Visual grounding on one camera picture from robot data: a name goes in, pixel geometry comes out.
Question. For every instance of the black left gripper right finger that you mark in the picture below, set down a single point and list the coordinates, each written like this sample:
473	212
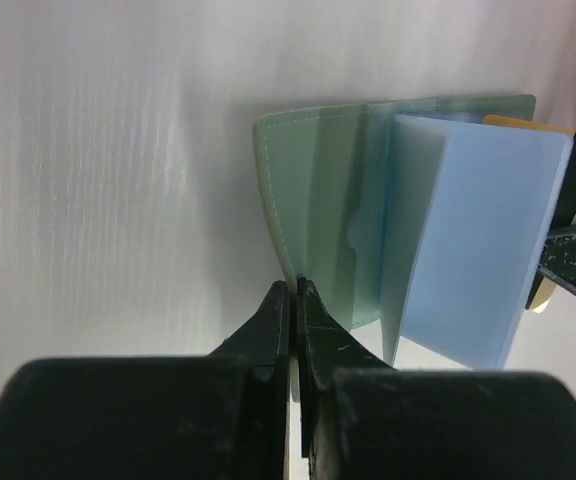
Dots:
362	419

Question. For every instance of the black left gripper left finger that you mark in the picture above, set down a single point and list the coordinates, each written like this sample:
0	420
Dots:
218	416

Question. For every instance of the green leather card holder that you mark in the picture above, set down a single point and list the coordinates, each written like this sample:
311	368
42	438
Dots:
427	215

